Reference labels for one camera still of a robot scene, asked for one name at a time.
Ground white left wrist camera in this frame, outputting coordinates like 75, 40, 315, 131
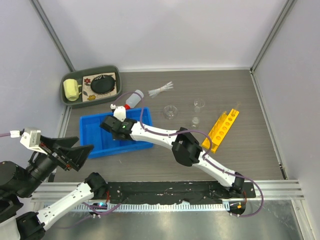
9, 127, 45, 154

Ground grey-green plastic tray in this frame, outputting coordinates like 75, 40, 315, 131
59, 65, 123, 108

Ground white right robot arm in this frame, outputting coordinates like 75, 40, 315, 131
100, 115, 245, 198

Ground bundle of plastic pipettes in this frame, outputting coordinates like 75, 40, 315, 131
148, 81, 174, 98

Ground black round plate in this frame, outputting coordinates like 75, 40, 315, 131
90, 74, 116, 94

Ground floral patterned coaster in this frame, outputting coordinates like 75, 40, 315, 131
82, 72, 117, 102

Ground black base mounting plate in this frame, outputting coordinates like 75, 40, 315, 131
92, 181, 256, 205

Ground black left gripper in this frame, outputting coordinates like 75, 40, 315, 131
19, 133, 96, 196

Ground small clear glass bottle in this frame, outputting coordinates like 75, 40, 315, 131
190, 116, 200, 129

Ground pale yellow mug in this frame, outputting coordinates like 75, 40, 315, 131
63, 78, 82, 102

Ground white wash bottle red cap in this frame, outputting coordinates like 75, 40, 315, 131
124, 89, 144, 110

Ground clear glass beaker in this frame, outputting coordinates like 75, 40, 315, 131
193, 98, 205, 114

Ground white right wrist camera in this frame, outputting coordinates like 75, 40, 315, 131
110, 103, 127, 122

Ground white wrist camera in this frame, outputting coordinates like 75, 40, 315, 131
9, 127, 45, 154
110, 103, 127, 122

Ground blue divided plastic bin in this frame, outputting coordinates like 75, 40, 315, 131
79, 112, 154, 159

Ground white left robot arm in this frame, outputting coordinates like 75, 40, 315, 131
0, 131, 108, 240

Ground yellow test tube rack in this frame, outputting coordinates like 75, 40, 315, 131
201, 108, 240, 154

